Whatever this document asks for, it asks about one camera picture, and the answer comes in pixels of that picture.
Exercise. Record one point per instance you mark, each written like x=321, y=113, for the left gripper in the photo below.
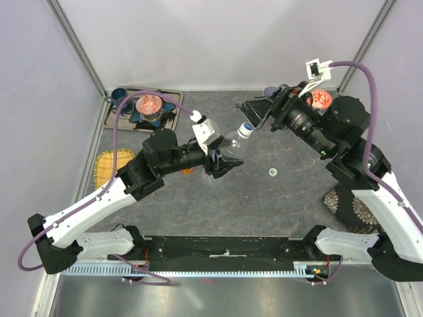
x=222, y=164

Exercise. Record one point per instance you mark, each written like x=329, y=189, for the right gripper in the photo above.
x=256, y=109

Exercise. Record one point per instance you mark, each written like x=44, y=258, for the clear Pocari Sweat bottle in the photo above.
x=234, y=146

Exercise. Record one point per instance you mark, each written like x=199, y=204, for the green white bottle cap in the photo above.
x=273, y=172

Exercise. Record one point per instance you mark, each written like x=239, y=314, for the Pocari Sweat bottle cap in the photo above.
x=245, y=130

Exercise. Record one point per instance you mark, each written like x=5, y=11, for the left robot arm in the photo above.
x=62, y=239

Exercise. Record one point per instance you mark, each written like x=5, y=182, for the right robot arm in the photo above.
x=361, y=168

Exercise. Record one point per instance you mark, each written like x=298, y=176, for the orange drink bottle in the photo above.
x=187, y=170

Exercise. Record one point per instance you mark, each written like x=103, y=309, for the purple plastic cup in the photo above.
x=269, y=91

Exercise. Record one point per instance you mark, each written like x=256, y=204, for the red white floral bowl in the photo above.
x=318, y=99

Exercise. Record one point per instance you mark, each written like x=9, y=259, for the metal tray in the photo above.
x=123, y=119

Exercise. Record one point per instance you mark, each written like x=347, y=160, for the blue star-shaped dish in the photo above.
x=166, y=115

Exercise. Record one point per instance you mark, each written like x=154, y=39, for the red patterned bowl on tray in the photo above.
x=149, y=106

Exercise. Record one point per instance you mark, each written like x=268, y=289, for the yellow woven plate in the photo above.
x=104, y=165

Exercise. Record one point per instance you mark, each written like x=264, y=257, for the black floral rectangular dish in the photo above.
x=351, y=211

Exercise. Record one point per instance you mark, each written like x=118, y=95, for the blue ceramic cup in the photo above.
x=117, y=96

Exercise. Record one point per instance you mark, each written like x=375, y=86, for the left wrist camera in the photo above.
x=207, y=134

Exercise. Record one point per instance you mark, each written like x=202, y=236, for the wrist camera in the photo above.
x=207, y=134
x=317, y=73

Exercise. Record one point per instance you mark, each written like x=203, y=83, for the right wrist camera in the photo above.
x=317, y=73

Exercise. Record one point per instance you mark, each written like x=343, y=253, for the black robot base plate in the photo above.
x=225, y=253

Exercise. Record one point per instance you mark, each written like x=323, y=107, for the blue cable duct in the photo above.
x=125, y=270

